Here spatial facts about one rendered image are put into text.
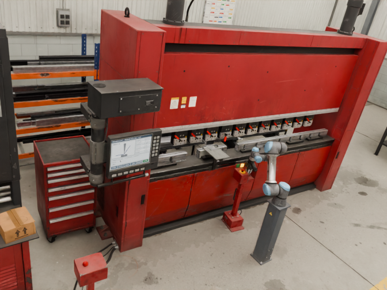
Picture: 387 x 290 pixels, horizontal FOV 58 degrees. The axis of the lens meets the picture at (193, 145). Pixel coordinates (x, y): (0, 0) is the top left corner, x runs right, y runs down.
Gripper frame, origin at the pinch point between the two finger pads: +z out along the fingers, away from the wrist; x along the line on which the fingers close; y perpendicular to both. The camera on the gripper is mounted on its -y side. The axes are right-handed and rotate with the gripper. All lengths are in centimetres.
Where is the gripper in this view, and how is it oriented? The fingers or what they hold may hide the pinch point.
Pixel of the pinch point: (248, 174)
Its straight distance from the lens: 417.1
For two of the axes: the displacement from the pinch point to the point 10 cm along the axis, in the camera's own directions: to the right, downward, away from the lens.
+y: -4.3, -5.5, 7.1
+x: -8.8, 0.9, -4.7
